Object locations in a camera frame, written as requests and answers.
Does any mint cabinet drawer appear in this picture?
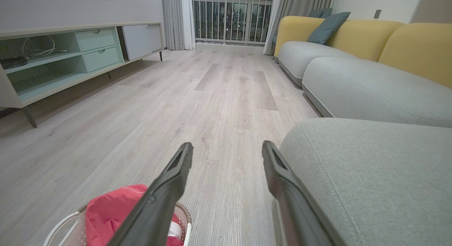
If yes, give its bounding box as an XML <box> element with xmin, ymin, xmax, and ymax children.
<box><xmin>83</xmin><ymin>46</ymin><xmax>121</xmax><ymax>73</ymax></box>
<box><xmin>76</xmin><ymin>28</ymin><xmax>116</xmax><ymax>52</ymax></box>

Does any white balcony railing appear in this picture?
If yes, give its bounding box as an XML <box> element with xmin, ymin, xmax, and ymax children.
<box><xmin>192</xmin><ymin>0</ymin><xmax>275</xmax><ymax>46</ymax></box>

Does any white perforated laundry basket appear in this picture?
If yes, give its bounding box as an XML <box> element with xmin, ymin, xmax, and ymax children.
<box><xmin>43</xmin><ymin>203</ymin><xmax>192</xmax><ymax>246</ymax></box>

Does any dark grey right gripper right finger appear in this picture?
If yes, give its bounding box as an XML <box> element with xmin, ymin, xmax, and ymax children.
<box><xmin>262</xmin><ymin>140</ymin><xmax>348</xmax><ymax>246</ymax></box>

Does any white cable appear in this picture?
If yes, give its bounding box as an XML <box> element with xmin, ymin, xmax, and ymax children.
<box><xmin>22</xmin><ymin>35</ymin><xmax>70</xmax><ymax>59</ymax></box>

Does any grey sofa seat section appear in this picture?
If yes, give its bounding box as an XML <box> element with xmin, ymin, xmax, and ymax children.
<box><xmin>271</xmin><ymin>118</ymin><xmax>452</xmax><ymax>246</ymax></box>

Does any grey yellow sofa section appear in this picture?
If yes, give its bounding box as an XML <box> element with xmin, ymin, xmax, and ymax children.
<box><xmin>302</xmin><ymin>23</ymin><xmax>452</xmax><ymax>128</ymax></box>
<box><xmin>274</xmin><ymin>16</ymin><xmax>405</xmax><ymax>88</ymax></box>

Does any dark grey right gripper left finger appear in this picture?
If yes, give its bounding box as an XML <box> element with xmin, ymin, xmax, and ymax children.
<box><xmin>108</xmin><ymin>142</ymin><xmax>194</xmax><ymax>246</ymax></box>

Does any white clothing item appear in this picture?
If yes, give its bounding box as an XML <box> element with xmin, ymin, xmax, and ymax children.
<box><xmin>168</xmin><ymin>221</ymin><xmax>183</xmax><ymax>241</ymax></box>

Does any grey curtain beside sofa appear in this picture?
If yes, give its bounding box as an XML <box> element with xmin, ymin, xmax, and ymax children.
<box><xmin>263</xmin><ymin>0</ymin><xmax>334</xmax><ymax>56</ymax></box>

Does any red clothing item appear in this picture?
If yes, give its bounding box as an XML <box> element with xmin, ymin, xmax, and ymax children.
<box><xmin>85</xmin><ymin>184</ymin><xmax>184</xmax><ymax>246</ymax></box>

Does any small teal cushion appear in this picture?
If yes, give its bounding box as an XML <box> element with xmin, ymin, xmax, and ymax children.
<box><xmin>308</xmin><ymin>7</ymin><xmax>333</xmax><ymax>19</ymax></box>

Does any large teal cushion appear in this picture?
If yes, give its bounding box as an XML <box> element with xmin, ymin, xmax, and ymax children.
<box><xmin>307</xmin><ymin>12</ymin><xmax>351</xmax><ymax>45</ymax></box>

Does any white and mint TV cabinet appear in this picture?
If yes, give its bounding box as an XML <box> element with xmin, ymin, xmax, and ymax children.
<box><xmin>0</xmin><ymin>22</ymin><xmax>166</xmax><ymax>129</ymax></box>

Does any black flat device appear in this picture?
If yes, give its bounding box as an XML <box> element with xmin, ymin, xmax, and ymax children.
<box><xmin>0</xmin><ymin>56</ymin><xmax>29</xmax><ymax>70</ymax></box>

